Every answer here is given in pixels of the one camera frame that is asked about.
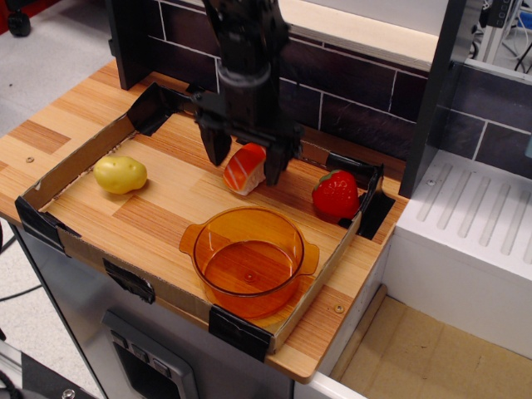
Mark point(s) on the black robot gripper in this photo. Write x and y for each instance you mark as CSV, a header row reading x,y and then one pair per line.
x,y
247,106

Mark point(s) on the salmon nigiri sushi toy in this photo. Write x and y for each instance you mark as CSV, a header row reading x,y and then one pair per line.
x,y
245,170

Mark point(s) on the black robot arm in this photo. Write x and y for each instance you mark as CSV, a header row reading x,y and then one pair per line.
x,y
251,36

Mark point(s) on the orange transparent plastic pot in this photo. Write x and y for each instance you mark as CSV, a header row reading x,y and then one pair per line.
x,y
251,260

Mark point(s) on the cardboard fence with black tape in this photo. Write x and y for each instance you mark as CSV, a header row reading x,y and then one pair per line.
x,y
140,202

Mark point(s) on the red strawberry toy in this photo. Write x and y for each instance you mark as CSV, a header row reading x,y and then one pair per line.
x,y
336,195

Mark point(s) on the yellow potato toy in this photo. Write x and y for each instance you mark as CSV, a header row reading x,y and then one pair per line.
x,y
119,174

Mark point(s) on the grey toy oven front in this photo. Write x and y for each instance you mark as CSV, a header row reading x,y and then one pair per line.
x,y
134,349

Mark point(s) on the white toy sink drainer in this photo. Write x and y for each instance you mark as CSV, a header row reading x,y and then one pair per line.
x,y
461,251

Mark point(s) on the black chair caster wheel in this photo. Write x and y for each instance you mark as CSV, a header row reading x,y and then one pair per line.
x,y
18,24

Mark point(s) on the dark grey left post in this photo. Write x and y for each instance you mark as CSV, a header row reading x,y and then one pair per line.
x,y
133,24

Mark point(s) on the dark grey post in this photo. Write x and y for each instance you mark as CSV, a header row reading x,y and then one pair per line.
x,y
133,24
452,50

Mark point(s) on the dark grey right post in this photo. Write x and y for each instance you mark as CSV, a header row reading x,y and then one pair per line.
x,y
452,50

